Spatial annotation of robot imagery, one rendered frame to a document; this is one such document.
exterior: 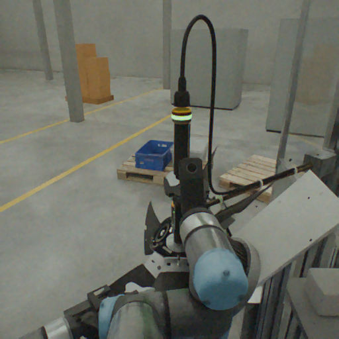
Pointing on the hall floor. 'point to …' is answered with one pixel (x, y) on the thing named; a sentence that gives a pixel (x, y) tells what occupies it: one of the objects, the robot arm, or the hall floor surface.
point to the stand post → (271, 304)
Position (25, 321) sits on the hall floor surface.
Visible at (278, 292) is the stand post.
